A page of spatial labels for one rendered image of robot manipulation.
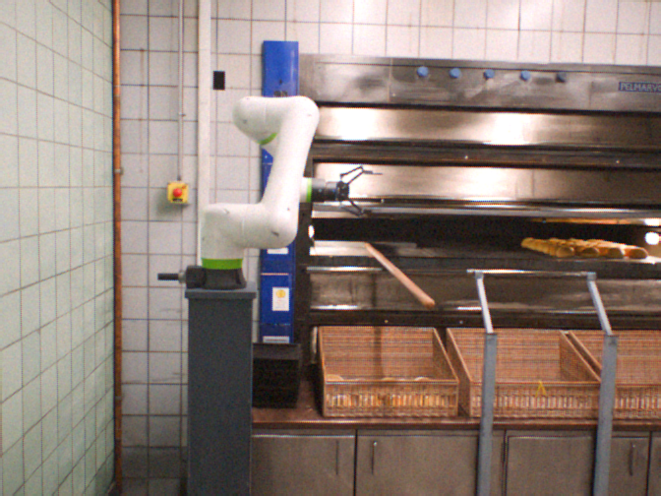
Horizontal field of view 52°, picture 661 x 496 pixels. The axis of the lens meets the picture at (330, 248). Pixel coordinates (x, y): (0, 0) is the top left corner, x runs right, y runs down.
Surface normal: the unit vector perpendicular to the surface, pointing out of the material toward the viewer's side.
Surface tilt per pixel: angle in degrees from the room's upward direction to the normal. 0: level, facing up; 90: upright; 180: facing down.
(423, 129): 70
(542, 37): 90
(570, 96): 90
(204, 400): 90
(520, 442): 91
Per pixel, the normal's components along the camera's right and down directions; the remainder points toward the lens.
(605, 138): 0.06, -0.25
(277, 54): 0.05, 0.10
